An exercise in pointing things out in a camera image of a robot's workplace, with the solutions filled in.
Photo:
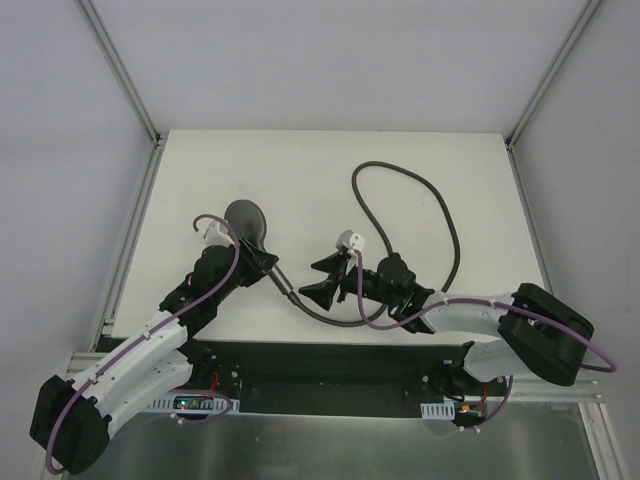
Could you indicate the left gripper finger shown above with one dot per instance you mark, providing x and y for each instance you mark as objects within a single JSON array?
[
  {"x": 261, "y": 263},
  {"x": 250, "y": 251}
]

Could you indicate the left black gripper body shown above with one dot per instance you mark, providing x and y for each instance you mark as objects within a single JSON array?
[{"x": 252, "y": 258}]

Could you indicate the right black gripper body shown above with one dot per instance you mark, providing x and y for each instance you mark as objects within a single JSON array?
[{"x": 343, "y": 278}]

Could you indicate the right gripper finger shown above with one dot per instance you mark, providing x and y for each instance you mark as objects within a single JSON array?
[
  {"x": 334, "y": 265},
  {"x": 323, "y": 294}
]

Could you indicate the grey shower head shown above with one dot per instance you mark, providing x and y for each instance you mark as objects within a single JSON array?
[{"x": 249, "y": 222}]

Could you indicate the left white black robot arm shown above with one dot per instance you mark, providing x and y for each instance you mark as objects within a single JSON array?
[{"x": 74, "y": 420}]

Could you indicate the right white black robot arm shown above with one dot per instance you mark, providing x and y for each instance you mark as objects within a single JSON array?
[{"x": 528, "y": 331}]

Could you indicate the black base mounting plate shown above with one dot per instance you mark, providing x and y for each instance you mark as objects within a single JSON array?
[{"x": 378, "y": 381}]

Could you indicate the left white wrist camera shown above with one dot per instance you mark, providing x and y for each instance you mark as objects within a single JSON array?
[{"x": 217, "y": 235}]

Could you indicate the left aluminium side rail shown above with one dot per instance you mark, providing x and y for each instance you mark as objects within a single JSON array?
[{"x": 117, "y": 278}]

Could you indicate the left aluminium frame post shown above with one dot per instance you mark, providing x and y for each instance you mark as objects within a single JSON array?
[{"x": 109, "y": 50}]

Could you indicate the aluminium frame post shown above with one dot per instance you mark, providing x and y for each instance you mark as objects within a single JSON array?
[
  {"x": 567, "y": 46},
  {"x": 109, "y": 50}
]

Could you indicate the aluminium front rail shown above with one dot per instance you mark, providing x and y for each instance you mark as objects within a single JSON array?
[{"x": 525, "y": 388}]

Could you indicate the right aluminium frame post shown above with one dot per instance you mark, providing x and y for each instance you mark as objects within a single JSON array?
[{"x": 567, "y": 46}]

